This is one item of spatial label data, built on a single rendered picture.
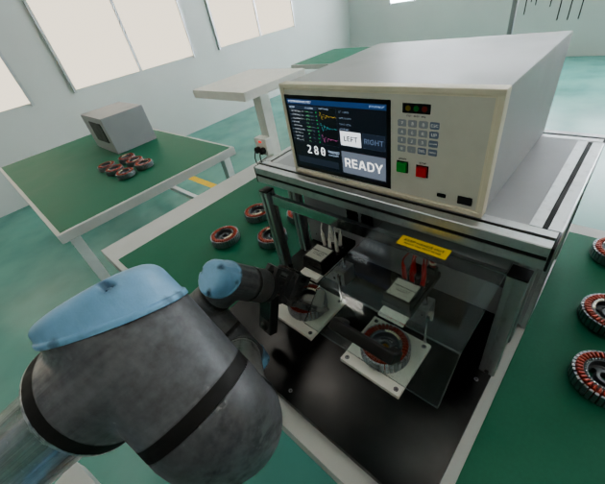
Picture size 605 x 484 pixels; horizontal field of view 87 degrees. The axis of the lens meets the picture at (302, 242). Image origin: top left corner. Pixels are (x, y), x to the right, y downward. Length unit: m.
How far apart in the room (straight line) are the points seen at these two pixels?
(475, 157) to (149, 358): 0.51
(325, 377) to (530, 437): 0.40
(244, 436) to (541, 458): 0.60
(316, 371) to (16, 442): 0.57
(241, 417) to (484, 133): 0.48
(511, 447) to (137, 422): 0.66
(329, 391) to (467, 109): 0.60
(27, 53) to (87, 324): 4.80
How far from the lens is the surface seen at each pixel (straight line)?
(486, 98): 0.54
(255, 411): 0.32
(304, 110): 0.73
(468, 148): 0.57
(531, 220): 0.64
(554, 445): 0.82
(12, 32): 5.04
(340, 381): 0.79
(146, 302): 0.30
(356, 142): 0.67
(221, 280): 0.61
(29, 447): 0.39
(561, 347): 0.95
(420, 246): 0.62
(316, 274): 0.85
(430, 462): 0.73
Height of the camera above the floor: 1.46
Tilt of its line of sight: 37 degrees down
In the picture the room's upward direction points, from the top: 12 degrees counter-clockwise
